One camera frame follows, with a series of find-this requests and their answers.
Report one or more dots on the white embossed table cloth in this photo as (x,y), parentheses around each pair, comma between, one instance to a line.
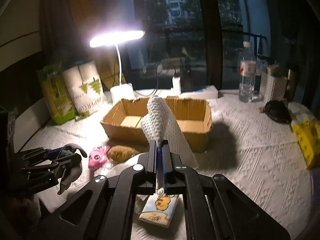
(261,157)

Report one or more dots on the cardboard box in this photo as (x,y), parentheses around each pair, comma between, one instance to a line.
(123,121)

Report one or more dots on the paper cup pack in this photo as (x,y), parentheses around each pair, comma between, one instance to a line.
(85,88)

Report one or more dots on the pink plush toy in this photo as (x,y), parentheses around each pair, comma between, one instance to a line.
(98,157)

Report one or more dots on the yellow curtain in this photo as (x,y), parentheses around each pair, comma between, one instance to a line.
(66,28)

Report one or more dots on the brown fuzzy plush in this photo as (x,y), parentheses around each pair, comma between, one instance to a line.
(121,154)

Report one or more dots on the white perforated basket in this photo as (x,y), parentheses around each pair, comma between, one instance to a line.
(273,84)

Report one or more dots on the white power strip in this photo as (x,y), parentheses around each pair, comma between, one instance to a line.
(207,93)

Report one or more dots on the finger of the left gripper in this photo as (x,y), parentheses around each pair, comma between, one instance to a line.
(67,166)
(56,152)

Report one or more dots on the cartoon printed tissue pack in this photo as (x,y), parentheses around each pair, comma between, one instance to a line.
(159,208)

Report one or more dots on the green paper package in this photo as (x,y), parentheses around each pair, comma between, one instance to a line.
(56,94)

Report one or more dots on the clear water bottle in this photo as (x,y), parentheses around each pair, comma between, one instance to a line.
(247,70)

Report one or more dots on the white textured towel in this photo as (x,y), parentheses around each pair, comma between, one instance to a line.
(160,124)

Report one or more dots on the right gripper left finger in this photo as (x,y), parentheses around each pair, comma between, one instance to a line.
(151,167)

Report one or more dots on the white desk lamp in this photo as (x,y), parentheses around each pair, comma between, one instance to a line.
(115,38)

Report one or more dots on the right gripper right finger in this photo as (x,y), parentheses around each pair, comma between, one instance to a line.
(167,169)

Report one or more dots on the white power adapter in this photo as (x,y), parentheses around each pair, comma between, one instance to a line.
(176,85)

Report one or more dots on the yellow tissue pack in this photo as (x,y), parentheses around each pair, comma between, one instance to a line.
(306,129)

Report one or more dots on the black round object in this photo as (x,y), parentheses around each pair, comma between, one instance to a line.
(278,112)

